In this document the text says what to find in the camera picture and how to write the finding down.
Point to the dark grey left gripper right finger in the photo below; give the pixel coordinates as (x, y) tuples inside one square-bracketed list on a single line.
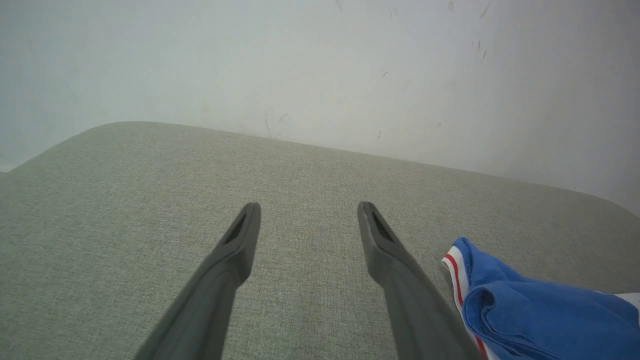
[(415, 310)]

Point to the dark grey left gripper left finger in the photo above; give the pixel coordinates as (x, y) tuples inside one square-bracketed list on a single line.
[(210, 300)]

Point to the blue white basketball jersey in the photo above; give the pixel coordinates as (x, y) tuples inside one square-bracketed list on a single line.
[(540, 320)]

